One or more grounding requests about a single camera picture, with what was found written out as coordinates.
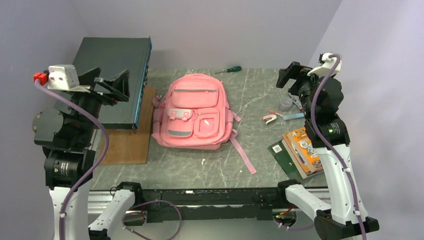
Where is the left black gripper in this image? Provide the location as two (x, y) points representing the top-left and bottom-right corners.
(69, 67), (130, 144)

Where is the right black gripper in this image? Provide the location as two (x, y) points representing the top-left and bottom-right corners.
(276, 60), (322, 118)

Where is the light blue marker pen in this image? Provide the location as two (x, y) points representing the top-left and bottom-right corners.
(282, 112), (305, 121)

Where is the pink student backpack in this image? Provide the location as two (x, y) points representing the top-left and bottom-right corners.
(152, 73), (257, 174)

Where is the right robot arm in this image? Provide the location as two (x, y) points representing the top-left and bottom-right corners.
(275, 61), (380, 240)

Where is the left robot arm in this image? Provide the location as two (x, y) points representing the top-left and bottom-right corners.
(32, 64), (144, 240)

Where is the red adjustable wrench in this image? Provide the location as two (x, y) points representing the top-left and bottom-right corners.
(288, 93), (304, 113)

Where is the clear tape roll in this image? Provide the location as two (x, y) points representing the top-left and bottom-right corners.
(278, 97), (293, 111)

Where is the dark grey flat box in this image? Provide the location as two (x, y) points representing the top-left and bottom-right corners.
(53, 36), (153, 130)

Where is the pink pencil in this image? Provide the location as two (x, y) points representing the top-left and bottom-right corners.
(267, 110), (284, 118)

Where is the pink white stapler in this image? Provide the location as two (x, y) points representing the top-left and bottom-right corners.
(262, 114), (278, 125)

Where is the wooden board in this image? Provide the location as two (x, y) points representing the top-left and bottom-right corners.
(101, 87), (157, 165)

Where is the dark green book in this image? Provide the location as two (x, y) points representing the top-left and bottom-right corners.
(267, 139), (308, 182)

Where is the orange comic book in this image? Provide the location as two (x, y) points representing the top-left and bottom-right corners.
(287, 127), (323, 173)

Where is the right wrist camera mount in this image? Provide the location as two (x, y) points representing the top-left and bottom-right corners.
(307, 52), (342, 77)

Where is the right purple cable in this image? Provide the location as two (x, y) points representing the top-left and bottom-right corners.
(309, 54), (368, 240)

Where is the purple cable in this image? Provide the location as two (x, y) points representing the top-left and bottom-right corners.
(309, 54), (368, 240)
(34, 79), (111, 240)

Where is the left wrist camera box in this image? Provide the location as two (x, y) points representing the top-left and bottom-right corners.
(33, 64), (90, 93)

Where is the green handled screwdriver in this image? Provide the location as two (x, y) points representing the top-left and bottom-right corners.
(215, 66), (242, 74)

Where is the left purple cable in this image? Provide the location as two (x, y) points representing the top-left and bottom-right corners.
(34, 79), (111, 240)

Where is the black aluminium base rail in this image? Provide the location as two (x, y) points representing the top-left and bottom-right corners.
(136, 187), (290, 223)

